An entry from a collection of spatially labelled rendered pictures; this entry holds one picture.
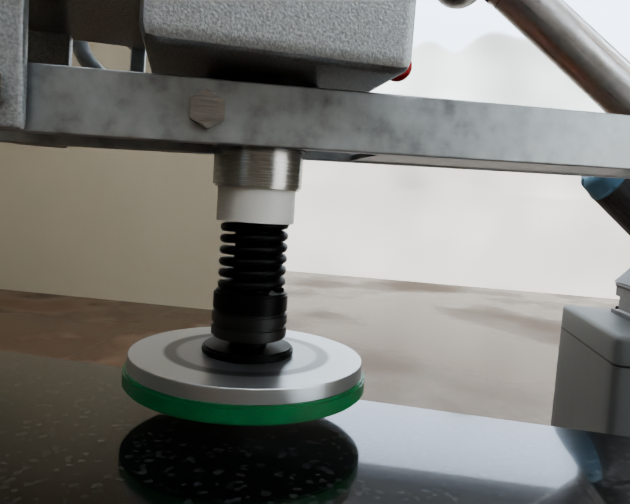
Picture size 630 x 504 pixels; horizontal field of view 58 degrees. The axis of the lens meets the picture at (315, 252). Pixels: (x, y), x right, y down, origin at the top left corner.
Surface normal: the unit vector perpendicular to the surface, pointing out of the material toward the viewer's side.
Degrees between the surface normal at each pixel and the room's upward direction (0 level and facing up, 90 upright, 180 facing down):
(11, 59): 90
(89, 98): 90
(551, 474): 0
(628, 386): 90
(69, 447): 0
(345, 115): 90
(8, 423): 0
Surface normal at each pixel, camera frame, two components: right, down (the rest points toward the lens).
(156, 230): -0.15, 0.07
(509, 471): 0.07, -0.99
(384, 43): 0.22, 0.10
